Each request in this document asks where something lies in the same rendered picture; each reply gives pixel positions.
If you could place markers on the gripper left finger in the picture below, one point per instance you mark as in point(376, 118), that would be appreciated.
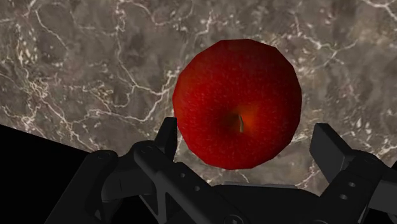
point(155, 173)

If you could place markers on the red apple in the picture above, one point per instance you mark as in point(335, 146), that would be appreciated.
point(237, 104)

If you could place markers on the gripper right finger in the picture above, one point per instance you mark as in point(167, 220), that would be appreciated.
point(347, 173)

